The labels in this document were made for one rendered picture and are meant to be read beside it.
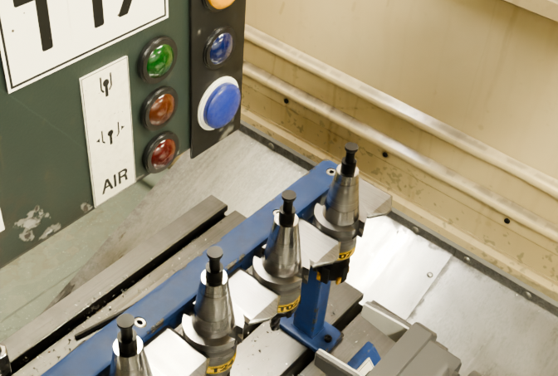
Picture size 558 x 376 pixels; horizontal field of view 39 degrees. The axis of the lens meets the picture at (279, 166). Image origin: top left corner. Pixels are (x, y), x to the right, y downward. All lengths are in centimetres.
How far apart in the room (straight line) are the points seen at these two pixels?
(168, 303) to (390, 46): 66
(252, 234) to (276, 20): 64
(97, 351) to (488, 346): 78
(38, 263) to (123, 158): 134
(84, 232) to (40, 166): 142
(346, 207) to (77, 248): 98
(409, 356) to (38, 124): 54
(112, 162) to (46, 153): 5
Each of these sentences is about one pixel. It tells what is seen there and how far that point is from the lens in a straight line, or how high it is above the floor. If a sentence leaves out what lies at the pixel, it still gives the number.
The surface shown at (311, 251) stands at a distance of 90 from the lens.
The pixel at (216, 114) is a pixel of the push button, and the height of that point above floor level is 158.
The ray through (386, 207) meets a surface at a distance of 97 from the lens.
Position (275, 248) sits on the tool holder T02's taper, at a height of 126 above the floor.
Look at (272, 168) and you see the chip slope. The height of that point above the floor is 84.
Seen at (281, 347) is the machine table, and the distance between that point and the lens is 120.
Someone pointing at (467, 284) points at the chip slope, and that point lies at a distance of 143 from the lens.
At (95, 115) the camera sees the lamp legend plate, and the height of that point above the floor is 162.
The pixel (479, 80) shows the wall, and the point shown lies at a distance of 125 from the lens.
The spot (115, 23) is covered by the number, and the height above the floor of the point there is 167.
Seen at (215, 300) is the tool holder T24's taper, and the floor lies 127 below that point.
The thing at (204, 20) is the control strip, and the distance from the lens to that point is 44.
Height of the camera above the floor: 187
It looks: 40 degrees down
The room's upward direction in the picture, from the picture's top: 5 degrees clockwise
